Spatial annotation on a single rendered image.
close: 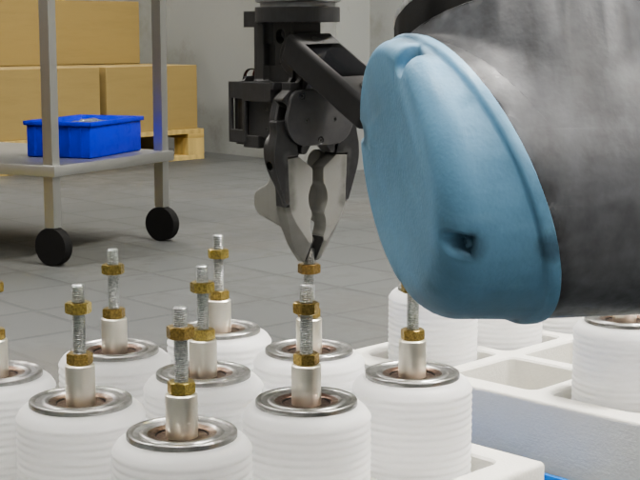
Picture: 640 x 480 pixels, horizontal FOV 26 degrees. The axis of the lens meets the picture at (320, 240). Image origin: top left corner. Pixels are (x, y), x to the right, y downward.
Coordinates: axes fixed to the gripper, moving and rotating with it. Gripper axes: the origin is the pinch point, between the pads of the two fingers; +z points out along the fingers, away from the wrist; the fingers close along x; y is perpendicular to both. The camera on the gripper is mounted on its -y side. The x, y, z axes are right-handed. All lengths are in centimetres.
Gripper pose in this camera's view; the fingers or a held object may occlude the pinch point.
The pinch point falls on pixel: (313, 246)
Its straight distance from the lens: 117.1
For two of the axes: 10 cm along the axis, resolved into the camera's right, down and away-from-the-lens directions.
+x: -7.6, 1.0, -6.4
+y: -6.5, -1.1, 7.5
